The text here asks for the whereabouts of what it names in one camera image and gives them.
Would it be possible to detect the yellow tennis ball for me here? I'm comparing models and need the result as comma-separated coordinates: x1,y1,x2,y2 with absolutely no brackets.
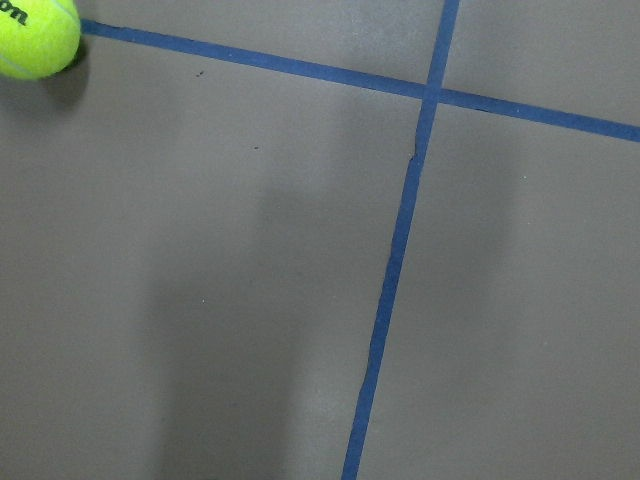
1,0,81,80

